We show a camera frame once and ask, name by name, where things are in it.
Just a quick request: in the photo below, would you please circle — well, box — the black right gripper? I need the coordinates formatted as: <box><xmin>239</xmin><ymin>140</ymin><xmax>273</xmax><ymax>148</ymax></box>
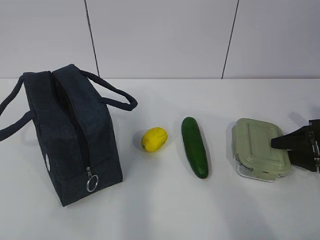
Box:
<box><xmin>270</xmin><ymin>119</ymin><xmax>320</xmax><ymax>172</ymax></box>

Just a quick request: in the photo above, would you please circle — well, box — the green lidded glass container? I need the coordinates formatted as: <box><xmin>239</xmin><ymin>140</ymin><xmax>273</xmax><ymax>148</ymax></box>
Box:
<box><xmin>231</xmin><ymin>118</ymin><xmax>291</xmax><ymax>182</ymax></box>

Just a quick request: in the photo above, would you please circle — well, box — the green cucumber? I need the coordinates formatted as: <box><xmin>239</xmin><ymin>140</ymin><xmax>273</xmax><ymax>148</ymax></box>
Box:
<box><xmin>181</xmin><ymin>116</ymin><xmax>209</xmax><ymax>179</ymax></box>

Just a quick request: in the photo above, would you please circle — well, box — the dark blue lunch bag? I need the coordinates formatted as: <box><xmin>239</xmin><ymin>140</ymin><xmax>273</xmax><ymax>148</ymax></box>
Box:
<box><xmin>0</xmin><ymin>64</ymin><xmax>138</xmax><ymax>206</ymax></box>

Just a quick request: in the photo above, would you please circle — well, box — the yellow lemon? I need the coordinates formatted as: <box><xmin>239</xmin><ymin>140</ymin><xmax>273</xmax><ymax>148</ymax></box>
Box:
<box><xmin>141</xmin><ymin>127</ymin><xmax>168</xmax><ymax>153</ymax></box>

